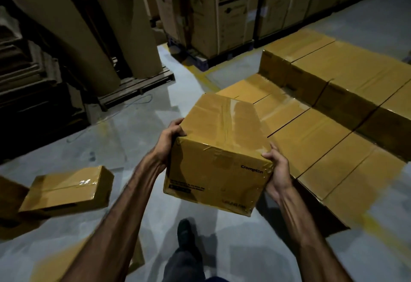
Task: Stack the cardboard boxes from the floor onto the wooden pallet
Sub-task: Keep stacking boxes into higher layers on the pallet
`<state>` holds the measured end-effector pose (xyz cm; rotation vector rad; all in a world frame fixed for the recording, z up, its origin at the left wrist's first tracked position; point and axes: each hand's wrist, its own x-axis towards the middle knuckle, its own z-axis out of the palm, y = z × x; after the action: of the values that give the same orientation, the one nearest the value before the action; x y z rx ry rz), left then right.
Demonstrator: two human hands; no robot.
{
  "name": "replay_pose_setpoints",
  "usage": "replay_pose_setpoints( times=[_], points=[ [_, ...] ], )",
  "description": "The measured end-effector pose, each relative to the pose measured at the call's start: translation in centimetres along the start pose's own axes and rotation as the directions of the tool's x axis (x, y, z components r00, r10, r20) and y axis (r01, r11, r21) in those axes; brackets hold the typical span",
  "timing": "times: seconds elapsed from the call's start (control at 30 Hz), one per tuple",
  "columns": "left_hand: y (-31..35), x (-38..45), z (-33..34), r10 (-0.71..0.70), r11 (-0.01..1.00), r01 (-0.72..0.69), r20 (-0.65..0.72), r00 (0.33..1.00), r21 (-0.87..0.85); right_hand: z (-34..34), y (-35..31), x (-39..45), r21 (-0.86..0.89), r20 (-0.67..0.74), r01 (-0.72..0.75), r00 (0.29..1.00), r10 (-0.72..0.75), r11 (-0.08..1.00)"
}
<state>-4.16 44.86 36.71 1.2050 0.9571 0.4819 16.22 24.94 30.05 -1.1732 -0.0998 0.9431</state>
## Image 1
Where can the flattened cardboard sheet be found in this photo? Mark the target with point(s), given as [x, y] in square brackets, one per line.
[61, 264]
[12, 208]

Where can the brown taped cardboard box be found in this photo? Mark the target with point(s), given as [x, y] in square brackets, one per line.
[218, 150]
[65, 192]

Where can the wooden pallet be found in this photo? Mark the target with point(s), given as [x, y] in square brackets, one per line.
[138, 86]

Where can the person's right forearm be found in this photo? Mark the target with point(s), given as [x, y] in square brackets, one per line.
[305, 233]

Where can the dark stack of pallets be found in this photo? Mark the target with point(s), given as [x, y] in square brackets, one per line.
[32, 98]

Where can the blue plastic pallet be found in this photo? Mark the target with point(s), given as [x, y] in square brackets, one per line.
[205, 55]

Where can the person's left hand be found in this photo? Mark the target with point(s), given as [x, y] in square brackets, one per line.
[163, 145]

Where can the person's right thumb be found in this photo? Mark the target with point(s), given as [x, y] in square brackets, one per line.
[269, 158]

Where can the person's dark trouser leg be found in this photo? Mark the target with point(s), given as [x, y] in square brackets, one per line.
[183, 265]

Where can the person's left forearm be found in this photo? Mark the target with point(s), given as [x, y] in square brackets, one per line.
[122, 214]

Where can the rows of brown floor cartons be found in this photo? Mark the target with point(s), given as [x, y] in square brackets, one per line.
[334, 98]

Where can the person's black shoe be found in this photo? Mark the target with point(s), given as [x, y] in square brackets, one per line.
[186, 233]

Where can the tall plain cardboard package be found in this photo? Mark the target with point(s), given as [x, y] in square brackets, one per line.
[64, 25]
[135, 21]

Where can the person's left thumb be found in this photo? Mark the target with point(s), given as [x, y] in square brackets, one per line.
[179, 131]

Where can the row of tall printed cartons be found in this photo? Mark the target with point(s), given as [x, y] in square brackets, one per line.
[231, 9]

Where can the person's right hand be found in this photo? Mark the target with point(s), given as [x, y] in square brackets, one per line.
[281, 176]

